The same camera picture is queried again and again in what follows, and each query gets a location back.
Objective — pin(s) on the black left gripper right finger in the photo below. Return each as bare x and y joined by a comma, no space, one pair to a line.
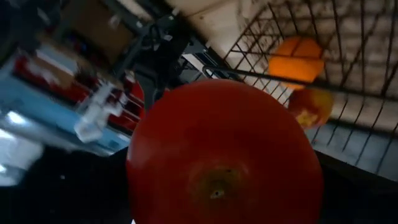
363,199

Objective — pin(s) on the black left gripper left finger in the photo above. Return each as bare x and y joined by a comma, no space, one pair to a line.
62,193

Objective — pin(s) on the red yellow streaked apple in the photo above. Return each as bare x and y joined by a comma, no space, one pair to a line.
311,109

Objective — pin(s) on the orange fruit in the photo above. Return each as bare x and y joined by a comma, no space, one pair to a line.
295,62

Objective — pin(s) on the red tomato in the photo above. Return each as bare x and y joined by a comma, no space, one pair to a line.
217,140

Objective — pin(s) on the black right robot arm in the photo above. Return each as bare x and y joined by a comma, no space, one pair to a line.
155,68

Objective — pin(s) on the storage shelf with red boxes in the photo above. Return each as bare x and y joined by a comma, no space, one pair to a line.
31,70

